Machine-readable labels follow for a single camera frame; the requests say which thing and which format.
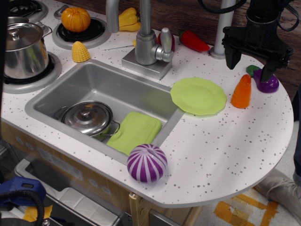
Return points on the back left stove burner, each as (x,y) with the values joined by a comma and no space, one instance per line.
(33,10)

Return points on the large steel pot with lid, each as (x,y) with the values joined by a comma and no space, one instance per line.
(26,55)

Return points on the orange toy pumpkin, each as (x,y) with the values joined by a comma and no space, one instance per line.
(75,19)

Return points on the red toy chili pepper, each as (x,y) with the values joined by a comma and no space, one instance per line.
(192,41)

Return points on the back right stove burner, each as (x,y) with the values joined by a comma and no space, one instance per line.
(95,35)

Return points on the yellow toy corn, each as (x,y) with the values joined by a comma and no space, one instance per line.
(79,52)

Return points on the silver toy faucet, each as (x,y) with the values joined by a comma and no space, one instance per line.
(150,58)

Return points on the small steel pot with lid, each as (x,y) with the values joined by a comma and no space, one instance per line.
(92,118)

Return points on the orange toy carrot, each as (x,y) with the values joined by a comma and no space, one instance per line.
(242,94)

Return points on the purple striped toy onion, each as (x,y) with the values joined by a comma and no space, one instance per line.
(147,163)

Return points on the purple toy eggplant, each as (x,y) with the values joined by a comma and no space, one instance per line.
(269,86)

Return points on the blue clamp with black cable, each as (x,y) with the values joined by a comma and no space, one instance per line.
(22,191)

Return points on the red toy behind faucet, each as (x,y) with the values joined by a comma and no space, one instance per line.
(173,41)

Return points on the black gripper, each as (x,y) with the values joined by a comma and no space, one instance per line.
(258,43)

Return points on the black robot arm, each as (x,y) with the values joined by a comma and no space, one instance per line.
(264,14)

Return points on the green cutting board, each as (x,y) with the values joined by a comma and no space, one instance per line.
(136,129)

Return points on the light green plastic plate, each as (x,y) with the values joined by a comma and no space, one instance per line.
(198,96)

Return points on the grey sink basin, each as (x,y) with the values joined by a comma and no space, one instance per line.
(122,91)

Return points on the grey stove knob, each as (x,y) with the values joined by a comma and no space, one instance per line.
(58,13)

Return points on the grey shoe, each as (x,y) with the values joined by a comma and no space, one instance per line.
(280,188)

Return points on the stove burner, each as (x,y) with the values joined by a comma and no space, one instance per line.
(95,35)
(38,82)
(33,10)

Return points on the front left stove burner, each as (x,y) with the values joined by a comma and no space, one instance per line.
(38,82)

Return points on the yellow toy bell pepper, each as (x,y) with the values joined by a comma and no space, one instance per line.
(129,20)

